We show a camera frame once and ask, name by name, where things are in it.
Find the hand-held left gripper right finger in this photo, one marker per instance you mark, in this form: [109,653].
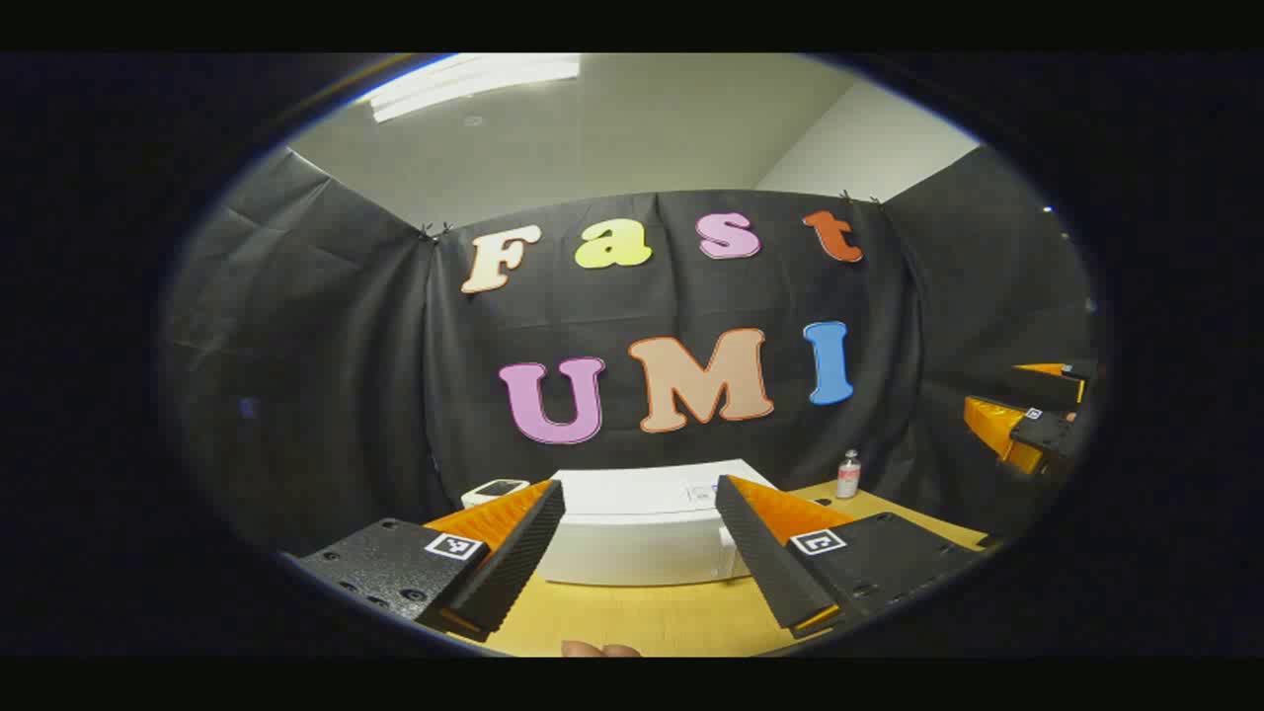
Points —
[760,553]

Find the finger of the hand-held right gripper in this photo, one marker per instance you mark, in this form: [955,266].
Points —
[1047,432]
[1047,388]

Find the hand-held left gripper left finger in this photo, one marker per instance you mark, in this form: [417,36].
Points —
[513,563]

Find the white microwave oven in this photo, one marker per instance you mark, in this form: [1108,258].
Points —
[632,533]

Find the white toaster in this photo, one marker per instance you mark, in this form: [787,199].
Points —
[494,491]

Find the small clear bottle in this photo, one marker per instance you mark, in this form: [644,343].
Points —
[848,476]

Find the black backdrop cloth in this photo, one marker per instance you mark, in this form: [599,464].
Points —
[326,346]

